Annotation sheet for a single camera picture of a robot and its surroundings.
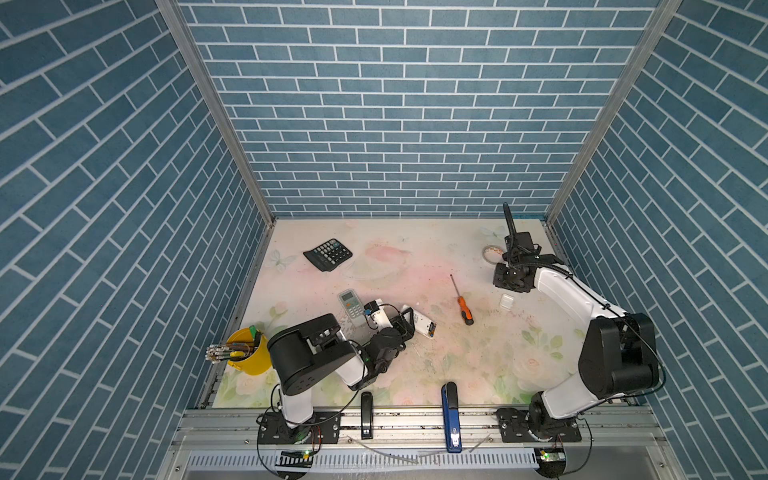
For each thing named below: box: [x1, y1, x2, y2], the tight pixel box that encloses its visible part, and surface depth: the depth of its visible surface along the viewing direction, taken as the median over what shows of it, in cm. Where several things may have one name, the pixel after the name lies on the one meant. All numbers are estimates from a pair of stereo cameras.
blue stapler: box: [441, 381, 462, 453], surface depth 74 cm
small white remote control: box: [337, 288, 366, 327], surface depth 98 cm
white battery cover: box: [500, 293, 514, 309], surface depth 98 cm
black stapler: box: [361, 391, 374, 440], surface depth 74 cm
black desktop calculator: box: [303, 238, 353, 272], surface depth 110 cm
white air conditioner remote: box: [402, 304, 437, 340], surface depth 90 cm
